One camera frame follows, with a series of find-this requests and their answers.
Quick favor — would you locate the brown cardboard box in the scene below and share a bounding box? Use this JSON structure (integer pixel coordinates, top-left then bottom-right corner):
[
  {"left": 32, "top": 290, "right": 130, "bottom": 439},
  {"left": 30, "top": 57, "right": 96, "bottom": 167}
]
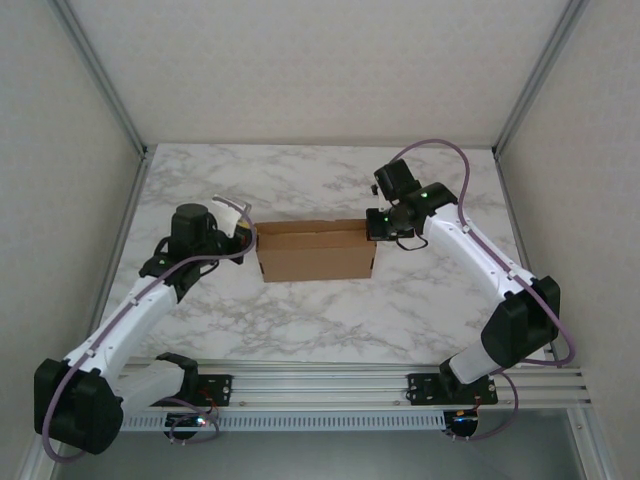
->
[{"left": 253, "top": 218, "right": 377, "bottom": 284}]

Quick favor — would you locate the small black controller board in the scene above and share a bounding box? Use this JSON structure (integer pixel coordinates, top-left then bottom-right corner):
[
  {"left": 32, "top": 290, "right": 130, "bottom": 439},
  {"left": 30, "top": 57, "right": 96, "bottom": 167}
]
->
[
  {"left": 442, "top": 409, "right": 484, "bottom": 441},
  {"left": 164, "top": 412, "right": 211, "bottom": 441}
]

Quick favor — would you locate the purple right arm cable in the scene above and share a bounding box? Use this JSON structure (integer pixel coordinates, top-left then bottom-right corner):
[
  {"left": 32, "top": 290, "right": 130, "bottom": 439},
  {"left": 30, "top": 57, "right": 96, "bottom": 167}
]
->
[{"left": 397, "top": 139, "right": 576, "bottom": 444}]

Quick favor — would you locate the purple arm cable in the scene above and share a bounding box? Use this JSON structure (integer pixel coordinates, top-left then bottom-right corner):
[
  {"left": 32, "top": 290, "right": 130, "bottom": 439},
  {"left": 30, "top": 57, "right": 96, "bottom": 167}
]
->
[
  {"left": 397, "top": 139, "right": 576, "bottom": 444},
  {"left": 41, "top": 212, "right": 259, "bottom": 460}
]

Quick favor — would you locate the aluminium side rail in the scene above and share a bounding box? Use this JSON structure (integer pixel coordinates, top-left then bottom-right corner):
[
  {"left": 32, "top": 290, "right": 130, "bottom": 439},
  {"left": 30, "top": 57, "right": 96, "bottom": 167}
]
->
[
  {"left": 492, "top": 149, "right": 560, "bottom": 369},
  {"left": 74, "top": 152, "right": 151, "bottom": 371}
]

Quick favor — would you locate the thin black camera cable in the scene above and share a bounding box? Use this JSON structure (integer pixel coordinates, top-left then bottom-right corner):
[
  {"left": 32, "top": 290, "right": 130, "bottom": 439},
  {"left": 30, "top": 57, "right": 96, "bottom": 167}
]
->
[{"left": 394, "top": 227, "right": 431, "bottom": 252}]

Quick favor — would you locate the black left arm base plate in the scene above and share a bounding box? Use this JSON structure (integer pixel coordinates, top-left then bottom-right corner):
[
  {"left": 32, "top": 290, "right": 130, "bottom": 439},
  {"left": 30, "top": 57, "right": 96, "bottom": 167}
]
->
[{"left": 189, "top": 373, "right": 235, "bottom": 407}]

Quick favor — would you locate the aluminium frame post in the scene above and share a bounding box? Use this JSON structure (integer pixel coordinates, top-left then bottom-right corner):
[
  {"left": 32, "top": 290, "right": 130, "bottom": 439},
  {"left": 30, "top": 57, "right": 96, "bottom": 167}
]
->
[
  {"left": 490, "top": 0, "right": 596, "bottom": 161},
  {"left": 49, "top": 0, "right": 151, "bottom": 161}
]

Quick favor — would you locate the aluminium mounting rail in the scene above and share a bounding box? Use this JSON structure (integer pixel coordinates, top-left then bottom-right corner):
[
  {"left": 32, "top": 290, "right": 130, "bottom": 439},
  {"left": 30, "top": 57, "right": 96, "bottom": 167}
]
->
[{"left": 117, "top": 360, "right": 594, "bottom": 415}]

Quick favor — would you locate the slotted grey cable duct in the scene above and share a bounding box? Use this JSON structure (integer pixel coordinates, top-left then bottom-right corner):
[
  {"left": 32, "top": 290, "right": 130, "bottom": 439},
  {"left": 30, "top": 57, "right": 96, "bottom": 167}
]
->
[{"left": 122, "top": 412, "right": 447, "bottom": 431}]

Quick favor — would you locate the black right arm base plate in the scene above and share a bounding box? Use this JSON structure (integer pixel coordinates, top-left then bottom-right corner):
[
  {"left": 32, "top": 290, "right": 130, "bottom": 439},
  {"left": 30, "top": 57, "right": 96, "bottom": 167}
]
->
[{"left": 405, "top": 372, "right": 500, "bottom": 405}]

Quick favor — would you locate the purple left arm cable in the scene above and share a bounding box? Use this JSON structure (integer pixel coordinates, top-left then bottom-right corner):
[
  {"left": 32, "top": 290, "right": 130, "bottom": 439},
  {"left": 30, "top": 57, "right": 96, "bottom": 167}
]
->
[{"left": 41, "top": 212, "right": 259, "bottom": 460}]

